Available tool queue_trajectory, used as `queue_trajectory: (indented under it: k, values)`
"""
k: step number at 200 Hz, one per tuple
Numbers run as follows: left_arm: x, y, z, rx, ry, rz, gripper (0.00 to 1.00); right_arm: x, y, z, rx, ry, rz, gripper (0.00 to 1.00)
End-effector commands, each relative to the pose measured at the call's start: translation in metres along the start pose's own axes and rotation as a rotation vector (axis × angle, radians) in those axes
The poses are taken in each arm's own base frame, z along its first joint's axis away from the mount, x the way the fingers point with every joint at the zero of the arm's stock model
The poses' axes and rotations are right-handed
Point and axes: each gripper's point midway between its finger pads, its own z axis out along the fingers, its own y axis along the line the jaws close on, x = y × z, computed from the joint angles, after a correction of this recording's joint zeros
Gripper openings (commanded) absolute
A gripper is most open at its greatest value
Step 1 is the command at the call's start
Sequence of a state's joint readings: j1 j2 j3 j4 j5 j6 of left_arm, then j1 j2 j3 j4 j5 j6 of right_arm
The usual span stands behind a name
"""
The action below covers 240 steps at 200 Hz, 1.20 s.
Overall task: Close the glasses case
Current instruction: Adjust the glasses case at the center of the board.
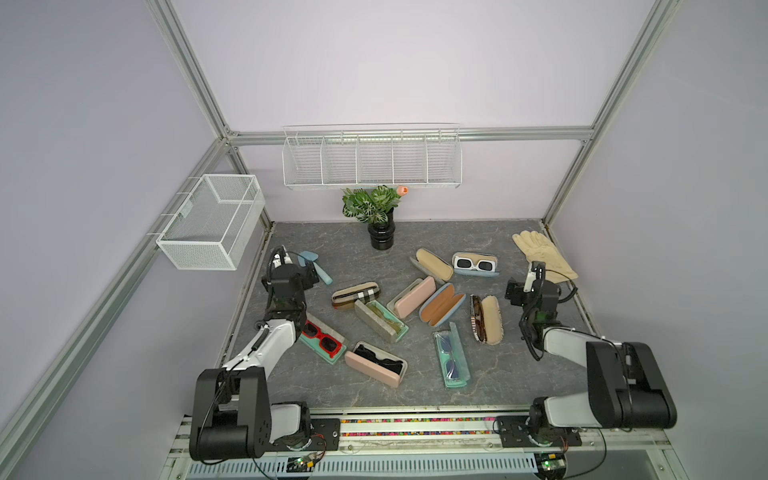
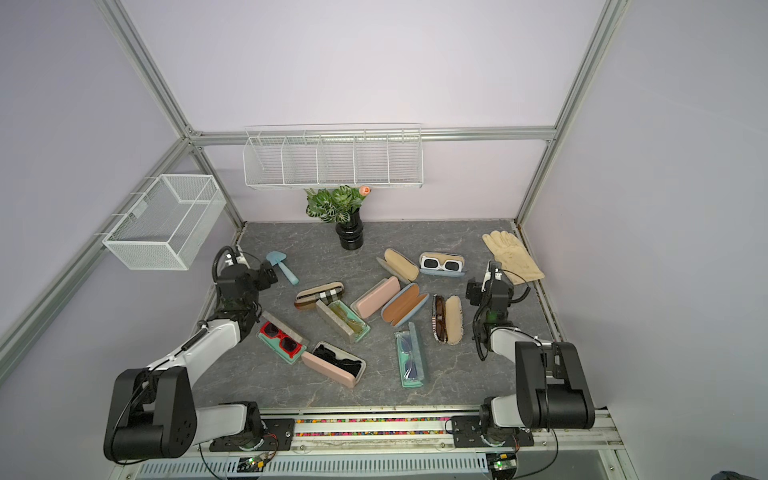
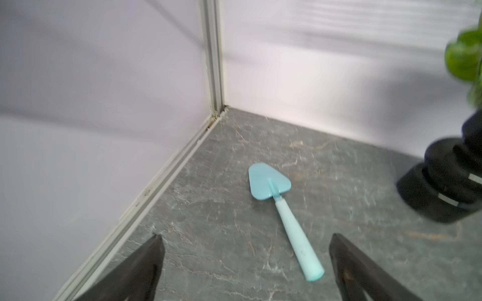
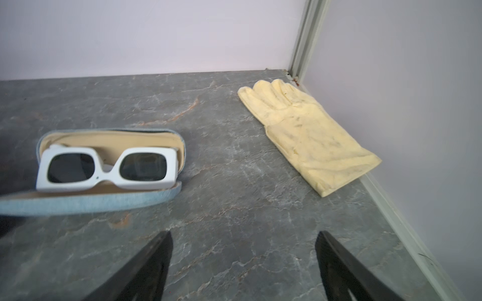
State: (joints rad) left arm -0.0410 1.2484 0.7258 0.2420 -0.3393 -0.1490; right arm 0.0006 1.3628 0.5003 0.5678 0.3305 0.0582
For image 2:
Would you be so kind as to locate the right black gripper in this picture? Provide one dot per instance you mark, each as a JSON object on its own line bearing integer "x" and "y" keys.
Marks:
{"x": 475, "y": 291}

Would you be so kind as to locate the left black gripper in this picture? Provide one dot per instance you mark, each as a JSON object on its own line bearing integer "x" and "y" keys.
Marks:
{"x": 263, "y": 281}

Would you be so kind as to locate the blue case orange lining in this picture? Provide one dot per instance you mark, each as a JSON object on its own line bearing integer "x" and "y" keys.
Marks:
{"x": 404, "y": 305}

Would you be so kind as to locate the grey fabric glasses case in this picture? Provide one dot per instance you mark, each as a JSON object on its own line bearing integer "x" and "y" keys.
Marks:
{"x": 399, "y": 266}

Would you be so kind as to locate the pink hard glasses case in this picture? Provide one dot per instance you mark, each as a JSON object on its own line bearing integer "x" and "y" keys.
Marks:
{"x": 376, "y": 297}

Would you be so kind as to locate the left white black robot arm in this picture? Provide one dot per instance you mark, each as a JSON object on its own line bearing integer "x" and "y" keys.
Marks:
{"x": 152, "y": 413}

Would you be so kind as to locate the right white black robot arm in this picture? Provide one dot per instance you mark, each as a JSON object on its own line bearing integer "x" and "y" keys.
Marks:
{"x": 551, "y": 390}

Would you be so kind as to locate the plaid beige glasses case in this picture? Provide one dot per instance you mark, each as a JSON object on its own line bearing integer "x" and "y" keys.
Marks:
{"x": 326, "y": 294}

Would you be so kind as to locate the light blue case white sunglasses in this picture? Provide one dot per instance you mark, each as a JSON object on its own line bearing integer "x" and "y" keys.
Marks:
{"x": 443, "y": 273}

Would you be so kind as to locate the grey mint case red sunglasses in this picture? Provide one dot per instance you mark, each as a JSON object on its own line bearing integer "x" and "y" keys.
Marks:
{"x": 268, "y": 317}

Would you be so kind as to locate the grey case mint lining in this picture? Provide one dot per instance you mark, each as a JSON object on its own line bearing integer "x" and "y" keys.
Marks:
{"x": 338, "y": 325}

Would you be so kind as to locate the mint case blue glasses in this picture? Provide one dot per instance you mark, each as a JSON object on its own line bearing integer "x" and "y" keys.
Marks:
{"x": 412, "y": 372}

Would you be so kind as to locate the pink case black sunglasses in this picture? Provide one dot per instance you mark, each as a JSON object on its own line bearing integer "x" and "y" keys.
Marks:
{"x": 333, "y": 373}

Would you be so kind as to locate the beige work glove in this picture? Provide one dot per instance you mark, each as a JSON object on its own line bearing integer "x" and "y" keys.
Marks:
{"x": 509, "y": 251}

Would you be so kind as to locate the teal plastic scraper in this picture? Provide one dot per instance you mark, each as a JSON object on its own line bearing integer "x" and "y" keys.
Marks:
{"x": 277, "y": 258}

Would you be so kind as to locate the white square sunglasses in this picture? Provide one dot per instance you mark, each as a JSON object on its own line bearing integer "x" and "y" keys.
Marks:
{"x": 441, "y": 262}

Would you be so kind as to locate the green plant in black vase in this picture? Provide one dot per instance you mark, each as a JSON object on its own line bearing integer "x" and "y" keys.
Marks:
{"x": 341, "y": 207}

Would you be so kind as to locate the white wire mesh side basket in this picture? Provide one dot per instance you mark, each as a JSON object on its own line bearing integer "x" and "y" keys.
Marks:
{"x": 167, "y": 225}

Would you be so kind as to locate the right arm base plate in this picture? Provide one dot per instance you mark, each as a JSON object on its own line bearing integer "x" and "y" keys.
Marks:
{"x": 470, "y": 431}

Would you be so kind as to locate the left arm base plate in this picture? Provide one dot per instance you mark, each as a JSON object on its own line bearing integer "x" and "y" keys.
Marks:
{"x": 274, "y": 435}

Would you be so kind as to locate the long white wire shelf basket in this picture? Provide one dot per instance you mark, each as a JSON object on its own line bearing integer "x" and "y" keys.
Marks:
{"x": 302, "y": 156}

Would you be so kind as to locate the white vented cable duct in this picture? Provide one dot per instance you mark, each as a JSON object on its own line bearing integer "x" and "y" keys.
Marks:
{"x": 322, "y": 466}

